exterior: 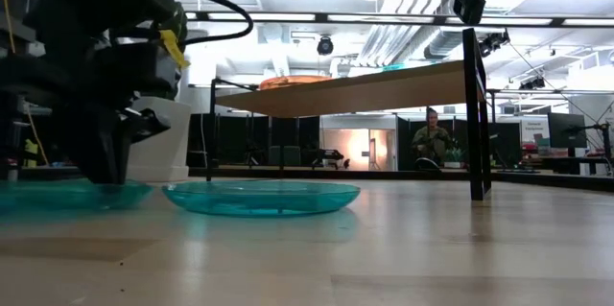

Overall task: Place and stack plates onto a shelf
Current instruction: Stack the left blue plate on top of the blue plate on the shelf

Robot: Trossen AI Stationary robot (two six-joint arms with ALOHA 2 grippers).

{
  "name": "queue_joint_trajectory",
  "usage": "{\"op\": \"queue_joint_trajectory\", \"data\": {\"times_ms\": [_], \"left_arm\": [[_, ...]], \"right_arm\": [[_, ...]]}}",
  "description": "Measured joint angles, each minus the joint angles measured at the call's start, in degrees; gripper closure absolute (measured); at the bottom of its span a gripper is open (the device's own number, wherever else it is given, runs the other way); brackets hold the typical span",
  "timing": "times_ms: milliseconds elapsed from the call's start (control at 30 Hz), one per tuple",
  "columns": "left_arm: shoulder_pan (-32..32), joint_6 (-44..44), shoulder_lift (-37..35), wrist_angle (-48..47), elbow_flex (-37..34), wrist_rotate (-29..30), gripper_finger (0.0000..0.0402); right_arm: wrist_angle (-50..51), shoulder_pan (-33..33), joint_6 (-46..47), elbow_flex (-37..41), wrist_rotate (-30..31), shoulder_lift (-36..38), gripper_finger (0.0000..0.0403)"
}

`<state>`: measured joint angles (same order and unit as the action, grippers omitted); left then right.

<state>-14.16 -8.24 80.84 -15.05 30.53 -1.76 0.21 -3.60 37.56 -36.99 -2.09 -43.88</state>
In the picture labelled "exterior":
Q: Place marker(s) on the yellow green bottle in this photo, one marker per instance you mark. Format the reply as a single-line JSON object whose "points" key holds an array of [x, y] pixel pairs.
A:
{"points": [[31, 148]]}

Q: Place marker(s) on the yellow tape tag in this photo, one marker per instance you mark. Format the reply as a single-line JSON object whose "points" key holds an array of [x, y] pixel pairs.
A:
{"points": [[172, 49]]}

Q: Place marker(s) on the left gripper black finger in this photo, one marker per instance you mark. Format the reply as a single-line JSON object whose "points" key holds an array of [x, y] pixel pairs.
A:
{"points": [[148, 124], [101, 152]]}

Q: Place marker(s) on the small green potted plant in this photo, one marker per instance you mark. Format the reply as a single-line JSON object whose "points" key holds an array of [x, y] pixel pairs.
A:
{"points": [[455, 156]]}

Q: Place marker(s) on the white hexagonal plant pot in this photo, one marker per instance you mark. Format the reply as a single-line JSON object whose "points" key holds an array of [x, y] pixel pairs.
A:
{"points": [[160, 138]]}

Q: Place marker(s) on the black studio light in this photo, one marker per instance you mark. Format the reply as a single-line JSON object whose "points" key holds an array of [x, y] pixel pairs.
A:
{"points": [[494, 42], [533, 83]]}

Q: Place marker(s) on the black ceiling camera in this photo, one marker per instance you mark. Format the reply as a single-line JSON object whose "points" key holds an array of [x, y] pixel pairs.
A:
{"points": [[325, 46]]}

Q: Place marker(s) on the wooden shelf with black legs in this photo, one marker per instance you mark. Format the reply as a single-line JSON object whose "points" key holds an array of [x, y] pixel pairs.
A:
{"points": [[364, 90]]}

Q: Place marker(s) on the teal translucent plastic plate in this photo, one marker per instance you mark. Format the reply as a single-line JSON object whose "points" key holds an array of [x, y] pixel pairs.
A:
{"points": [[48, 195], [261, 198]]}

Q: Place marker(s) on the black background monitor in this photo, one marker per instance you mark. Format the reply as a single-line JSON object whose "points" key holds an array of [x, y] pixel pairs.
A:
{"points": [[567, 129]]}

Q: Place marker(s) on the person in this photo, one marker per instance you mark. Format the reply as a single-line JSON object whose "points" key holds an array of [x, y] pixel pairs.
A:
{"points": [[432, 140]]}

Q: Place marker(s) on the black background equipment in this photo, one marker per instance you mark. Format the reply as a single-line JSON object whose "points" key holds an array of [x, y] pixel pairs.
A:
{"points": [[328, 156]]}

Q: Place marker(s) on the orange translucent plastic plate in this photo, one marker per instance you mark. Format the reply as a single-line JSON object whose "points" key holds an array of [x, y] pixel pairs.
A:
{"points": [[292, 81]]}

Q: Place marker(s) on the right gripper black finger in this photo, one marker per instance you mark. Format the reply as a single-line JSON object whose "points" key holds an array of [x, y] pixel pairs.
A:
{"points": [[470, 11]]}

